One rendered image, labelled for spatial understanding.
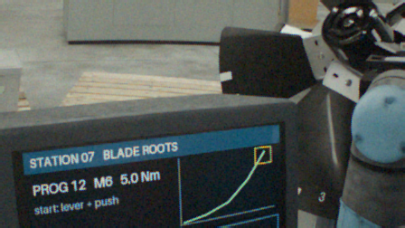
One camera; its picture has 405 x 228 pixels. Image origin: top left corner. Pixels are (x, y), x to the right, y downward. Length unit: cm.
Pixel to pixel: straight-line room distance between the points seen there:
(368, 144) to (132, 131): 35
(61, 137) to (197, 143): 8
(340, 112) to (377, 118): 44
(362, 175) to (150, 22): 599
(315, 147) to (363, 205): 36
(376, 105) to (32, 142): 39
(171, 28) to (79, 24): 105
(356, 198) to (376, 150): 7
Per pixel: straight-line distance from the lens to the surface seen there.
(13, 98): 371
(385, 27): 108
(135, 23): 654
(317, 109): 103
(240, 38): 126
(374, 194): 65
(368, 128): 61
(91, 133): 31
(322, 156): 100
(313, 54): 117
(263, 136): 36
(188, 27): 668
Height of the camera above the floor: 136
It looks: 21 degrees down
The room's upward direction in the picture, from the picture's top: 4 degrees clockwise
